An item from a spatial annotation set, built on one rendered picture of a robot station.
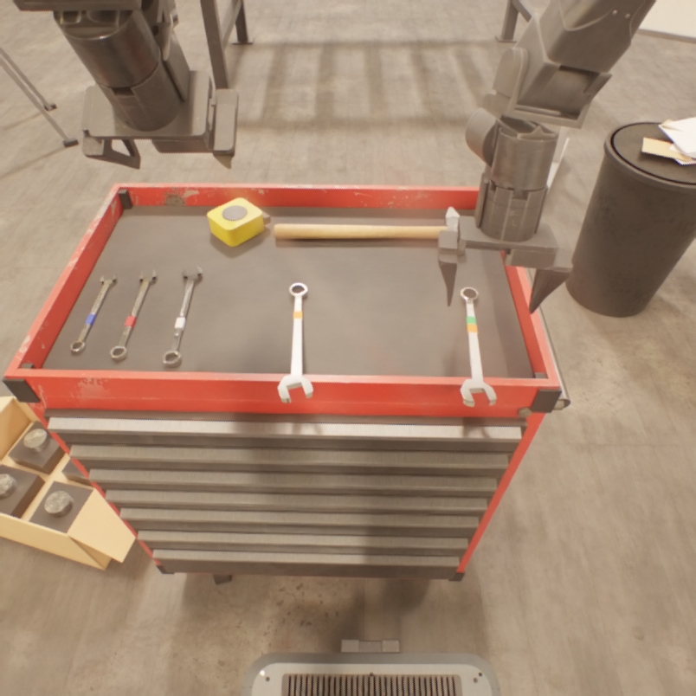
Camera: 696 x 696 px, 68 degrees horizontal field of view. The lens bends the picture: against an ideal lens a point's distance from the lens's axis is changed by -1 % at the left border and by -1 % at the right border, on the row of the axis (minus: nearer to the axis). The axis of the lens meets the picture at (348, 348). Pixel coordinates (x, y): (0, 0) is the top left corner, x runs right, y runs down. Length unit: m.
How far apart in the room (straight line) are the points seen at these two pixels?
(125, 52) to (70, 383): 0.46
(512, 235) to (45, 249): 2.40
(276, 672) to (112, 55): 1.10
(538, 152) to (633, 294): 1.72
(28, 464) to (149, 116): 1.39
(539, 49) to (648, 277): 1.72
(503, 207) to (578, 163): 2.72
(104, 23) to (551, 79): 0.36
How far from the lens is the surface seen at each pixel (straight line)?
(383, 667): 1.23
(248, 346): 0.77
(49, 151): 3.56
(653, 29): 2.75
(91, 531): 1.49
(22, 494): 1.69
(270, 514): 0.99
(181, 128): 0.50
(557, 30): 0.51
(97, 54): 0.44
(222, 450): 0.80
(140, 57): 0.45
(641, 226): 2.03
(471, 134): 0.63
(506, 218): 0.57
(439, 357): 0.75
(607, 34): 0.51
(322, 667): 1.23
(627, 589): 1.71
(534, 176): 0.56
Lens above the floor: 1.47
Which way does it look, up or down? 49 degrees down
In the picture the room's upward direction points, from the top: straight up
